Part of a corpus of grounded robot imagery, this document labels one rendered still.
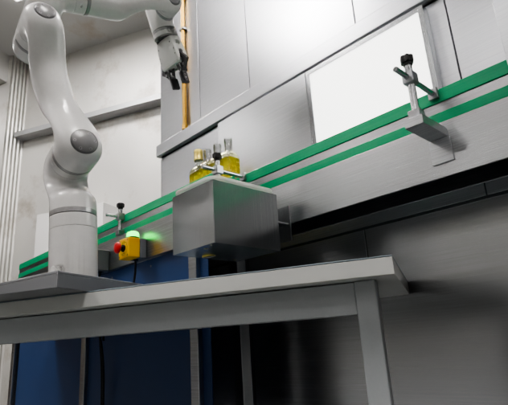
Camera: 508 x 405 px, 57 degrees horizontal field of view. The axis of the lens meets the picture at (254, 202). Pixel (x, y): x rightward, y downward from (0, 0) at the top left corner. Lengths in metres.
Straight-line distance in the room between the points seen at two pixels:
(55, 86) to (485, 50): 1.14
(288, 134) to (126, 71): 4.20
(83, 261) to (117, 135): 4.18
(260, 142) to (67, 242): 0.79
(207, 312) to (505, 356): 0.67
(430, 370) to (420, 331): 0.09
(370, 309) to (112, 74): 5.14
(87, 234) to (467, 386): 0.99
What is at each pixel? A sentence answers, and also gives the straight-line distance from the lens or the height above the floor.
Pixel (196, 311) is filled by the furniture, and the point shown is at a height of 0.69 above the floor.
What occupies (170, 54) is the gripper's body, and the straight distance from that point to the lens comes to 1.73.
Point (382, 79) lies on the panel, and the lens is 1.47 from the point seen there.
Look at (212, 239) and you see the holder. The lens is 1.10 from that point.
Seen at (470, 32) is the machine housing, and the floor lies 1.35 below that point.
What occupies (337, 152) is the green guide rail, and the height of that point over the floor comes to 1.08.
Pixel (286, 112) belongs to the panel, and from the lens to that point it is 1.68.
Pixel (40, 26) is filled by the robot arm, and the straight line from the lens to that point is 1.48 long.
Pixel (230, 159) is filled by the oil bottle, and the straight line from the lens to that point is 1.61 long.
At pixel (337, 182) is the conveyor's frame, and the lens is 1.22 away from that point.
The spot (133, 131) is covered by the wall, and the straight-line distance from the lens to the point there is 5.28.
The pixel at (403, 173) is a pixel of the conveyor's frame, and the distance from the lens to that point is 1.13.
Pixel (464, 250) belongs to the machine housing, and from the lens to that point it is 1.27.
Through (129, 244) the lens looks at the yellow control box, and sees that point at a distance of 1.67.
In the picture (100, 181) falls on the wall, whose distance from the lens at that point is 5.31.
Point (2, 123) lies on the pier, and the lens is 6.24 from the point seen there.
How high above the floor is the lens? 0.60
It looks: 17 degrees up
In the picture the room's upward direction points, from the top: 4 degrees counter-clockwise
